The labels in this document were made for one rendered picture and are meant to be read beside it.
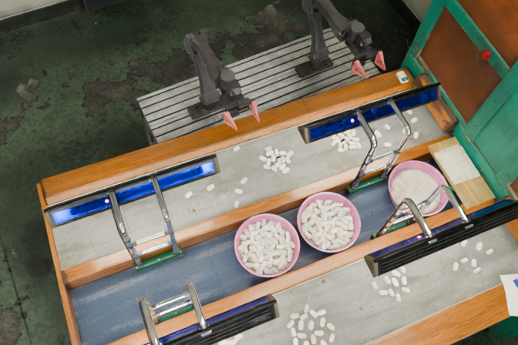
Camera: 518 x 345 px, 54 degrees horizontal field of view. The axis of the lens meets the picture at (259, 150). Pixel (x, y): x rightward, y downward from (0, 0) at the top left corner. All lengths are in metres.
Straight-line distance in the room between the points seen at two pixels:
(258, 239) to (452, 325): 0.82
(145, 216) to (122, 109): 1.30
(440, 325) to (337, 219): 0.57
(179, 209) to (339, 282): 0.72
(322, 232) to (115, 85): 1.86
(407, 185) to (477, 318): 0.61
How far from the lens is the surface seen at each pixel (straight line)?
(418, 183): 2.38
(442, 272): 2.25
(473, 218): 1.96
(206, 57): 2.12
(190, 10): 3.84
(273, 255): 2.11
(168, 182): 1.85
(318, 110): 2.41
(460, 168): 2.43
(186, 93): 2.54
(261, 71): 2.63
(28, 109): 3.51
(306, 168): 2.27
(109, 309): 2.16
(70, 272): 2.13
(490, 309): 2.26
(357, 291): 2.12
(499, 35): 2.17
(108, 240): 2.17
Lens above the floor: 2.74
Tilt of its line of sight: 61 degrees down
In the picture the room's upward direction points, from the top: 7 degrees clockwise
